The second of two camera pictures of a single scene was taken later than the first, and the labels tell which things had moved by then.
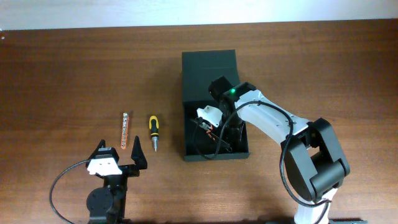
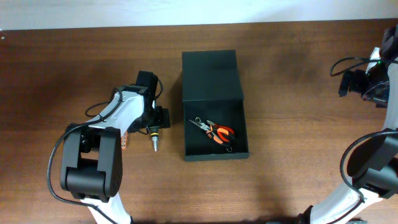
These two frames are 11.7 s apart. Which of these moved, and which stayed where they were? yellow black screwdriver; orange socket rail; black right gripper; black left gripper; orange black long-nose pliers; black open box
Moved: black left gripper; black right gripper
Stayed: black open box; orange socket rail; yellow black screwdriver; orange black long-nose pliers
